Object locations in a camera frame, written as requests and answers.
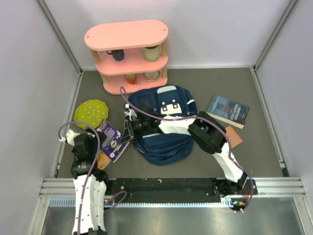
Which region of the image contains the small orange cup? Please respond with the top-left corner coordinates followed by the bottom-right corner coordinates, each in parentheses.
top-left (125, 73), bottom-right (137, 85)

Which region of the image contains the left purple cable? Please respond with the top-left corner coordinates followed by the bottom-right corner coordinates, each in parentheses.
top-left (57, 121), bottom-right (128, 235)

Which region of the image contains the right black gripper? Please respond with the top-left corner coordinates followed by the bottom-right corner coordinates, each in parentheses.
top-left (122, 118), bottom-right (150, 144)

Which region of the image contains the aluminium frame rail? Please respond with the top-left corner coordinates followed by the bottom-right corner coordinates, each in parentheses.
top-left (29, 177), bottom-right (313, 235)

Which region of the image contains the pink three-tier wooden shelf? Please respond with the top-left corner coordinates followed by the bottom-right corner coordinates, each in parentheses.
top-left (84, 20), bottom-right (169, 94)

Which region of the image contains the blue Nineteen Eighty-Four book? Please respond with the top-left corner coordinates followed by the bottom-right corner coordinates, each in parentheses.
top-left (206, 95), bottom-right (249, 129)

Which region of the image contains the navy blue student backpack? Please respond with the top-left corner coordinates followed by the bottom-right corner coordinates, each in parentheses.
top-left (129, 85), bottom-right (198, 165)

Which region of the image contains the pale green mug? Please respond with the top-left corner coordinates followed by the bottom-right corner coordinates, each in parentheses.
top-left (138, 45), bottom-right (161, 62)

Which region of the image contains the dark blue mug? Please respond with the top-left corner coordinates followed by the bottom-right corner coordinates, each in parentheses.
top-left (106, 49), bottom-right (125, 61)

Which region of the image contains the orange treehouse paperback book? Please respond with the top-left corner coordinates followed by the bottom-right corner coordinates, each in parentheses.
top-left (97, 150), bottom-right (111, 170)

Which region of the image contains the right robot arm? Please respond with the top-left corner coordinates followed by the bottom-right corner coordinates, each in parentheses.
top-left (121, 109), bottom-right (254, 196)

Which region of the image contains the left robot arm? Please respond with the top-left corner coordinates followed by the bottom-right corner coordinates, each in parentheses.
top-left (60, 129), bottom-right (111, 235)

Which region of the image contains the patterned ceramic bowl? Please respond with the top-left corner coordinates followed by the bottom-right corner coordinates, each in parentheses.
top-left (144, 70), bottom-right (160, 82)

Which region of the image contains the green polka dot plate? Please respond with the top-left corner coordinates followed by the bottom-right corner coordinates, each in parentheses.
top-left (74, 99), bottom-right (109, 128)

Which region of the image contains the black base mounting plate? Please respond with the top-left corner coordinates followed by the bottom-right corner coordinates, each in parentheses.
top-left (110, 178), bottom-right (258, 196)

